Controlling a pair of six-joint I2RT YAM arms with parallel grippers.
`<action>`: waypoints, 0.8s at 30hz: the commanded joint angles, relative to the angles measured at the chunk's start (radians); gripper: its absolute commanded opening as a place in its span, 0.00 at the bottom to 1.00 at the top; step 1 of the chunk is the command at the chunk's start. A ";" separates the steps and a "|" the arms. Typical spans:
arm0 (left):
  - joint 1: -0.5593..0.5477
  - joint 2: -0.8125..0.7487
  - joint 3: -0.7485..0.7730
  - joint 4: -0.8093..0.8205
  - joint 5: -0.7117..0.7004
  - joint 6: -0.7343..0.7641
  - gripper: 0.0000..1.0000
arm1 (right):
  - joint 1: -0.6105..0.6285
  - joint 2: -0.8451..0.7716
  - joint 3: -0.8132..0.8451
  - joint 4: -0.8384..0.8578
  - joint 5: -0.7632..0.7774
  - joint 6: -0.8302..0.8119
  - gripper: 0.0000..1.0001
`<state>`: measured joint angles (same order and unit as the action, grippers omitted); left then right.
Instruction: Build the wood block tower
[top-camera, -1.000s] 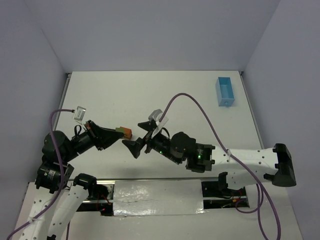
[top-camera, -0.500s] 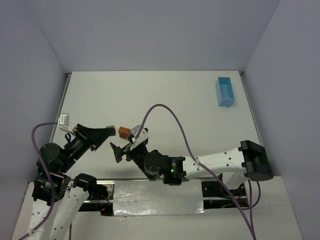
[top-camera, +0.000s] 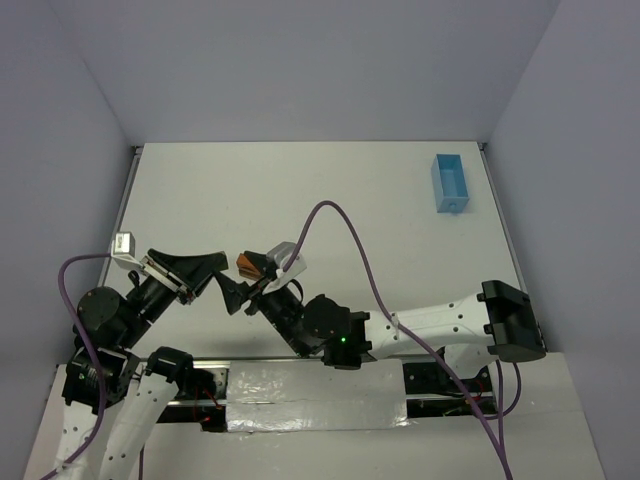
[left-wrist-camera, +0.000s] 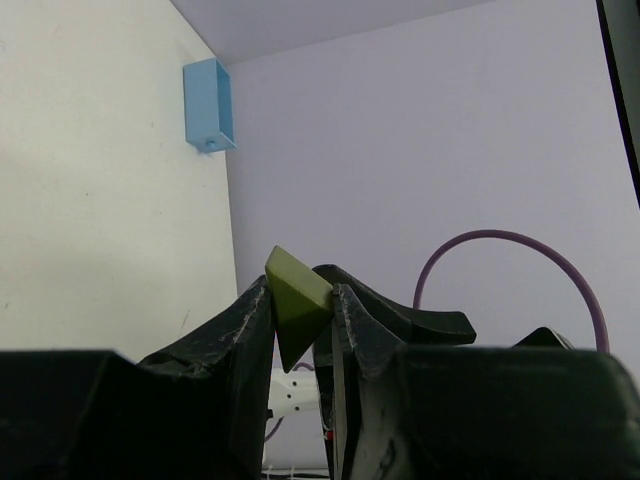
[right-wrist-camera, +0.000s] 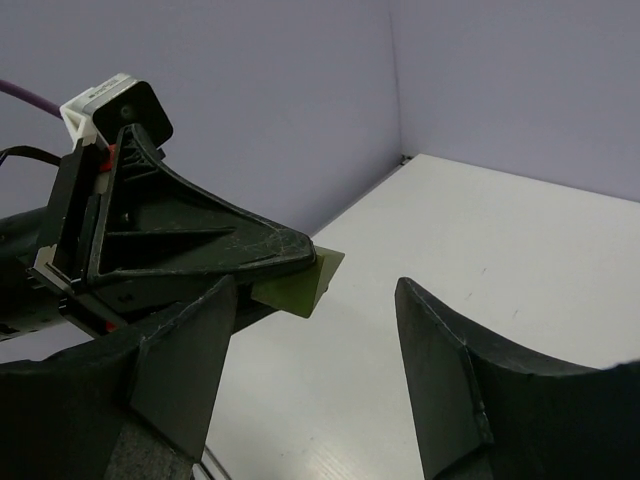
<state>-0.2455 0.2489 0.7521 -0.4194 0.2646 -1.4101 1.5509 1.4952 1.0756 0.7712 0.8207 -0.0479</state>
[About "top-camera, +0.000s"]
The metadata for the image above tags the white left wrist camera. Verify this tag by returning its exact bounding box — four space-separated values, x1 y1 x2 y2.
110 231 143 273

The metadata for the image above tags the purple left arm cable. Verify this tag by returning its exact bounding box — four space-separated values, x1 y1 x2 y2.
29 252 146 480

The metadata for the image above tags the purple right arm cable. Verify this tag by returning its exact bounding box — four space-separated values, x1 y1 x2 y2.
279 200 524 480

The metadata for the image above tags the silver tape white foam board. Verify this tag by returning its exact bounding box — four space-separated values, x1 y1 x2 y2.
225 360 408 433

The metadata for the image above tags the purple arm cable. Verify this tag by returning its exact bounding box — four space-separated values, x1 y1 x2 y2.
279 200 524 480
29 252 146 480

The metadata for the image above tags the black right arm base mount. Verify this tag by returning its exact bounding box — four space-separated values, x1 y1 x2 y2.
402 359 493 400

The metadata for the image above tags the aluminium table edge rail left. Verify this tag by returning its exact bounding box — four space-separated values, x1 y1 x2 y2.
113 145 144 234

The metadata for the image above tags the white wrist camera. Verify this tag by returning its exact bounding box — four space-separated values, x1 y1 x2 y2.
110 231 143 273
263 241 307 294

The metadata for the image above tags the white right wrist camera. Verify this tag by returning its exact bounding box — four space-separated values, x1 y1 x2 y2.
263 241 307 294

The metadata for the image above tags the aluminium table edge rail right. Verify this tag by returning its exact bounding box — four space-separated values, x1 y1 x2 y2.
477 142 547 363

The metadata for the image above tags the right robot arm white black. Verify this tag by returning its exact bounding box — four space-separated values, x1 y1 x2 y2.
214 251 546 378

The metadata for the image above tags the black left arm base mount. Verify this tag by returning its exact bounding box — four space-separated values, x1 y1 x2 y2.
156 361 230 433

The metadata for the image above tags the blue plastic box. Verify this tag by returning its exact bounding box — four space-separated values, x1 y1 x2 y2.
431 154 470 214

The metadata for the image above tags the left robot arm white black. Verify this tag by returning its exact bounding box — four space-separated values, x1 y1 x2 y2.
46 248 228 479

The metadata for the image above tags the aluminium table edge rail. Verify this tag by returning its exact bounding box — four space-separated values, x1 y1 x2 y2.
477 142 547 363
113 145 144 234

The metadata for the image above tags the orange arch wood block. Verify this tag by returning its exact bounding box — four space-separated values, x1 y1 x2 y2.
236 253 262 280

